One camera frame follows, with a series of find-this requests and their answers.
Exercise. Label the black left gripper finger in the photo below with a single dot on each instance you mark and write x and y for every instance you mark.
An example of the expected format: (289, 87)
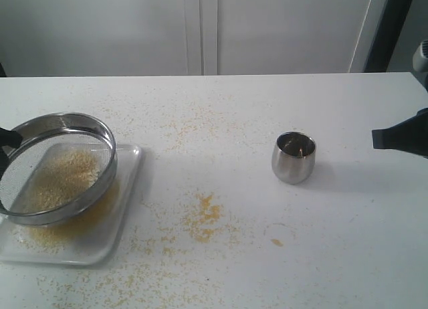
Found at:
(10, 138)
(4, 162)

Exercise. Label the round steel mesh sieve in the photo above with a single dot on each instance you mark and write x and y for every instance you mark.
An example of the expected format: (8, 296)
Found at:
(65, 163)

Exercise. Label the stainless steel cup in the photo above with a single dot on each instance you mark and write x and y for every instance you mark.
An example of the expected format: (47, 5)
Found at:
(293, 157)

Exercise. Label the white chair part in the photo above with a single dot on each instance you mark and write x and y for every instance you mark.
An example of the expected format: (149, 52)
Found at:
(420, 57)

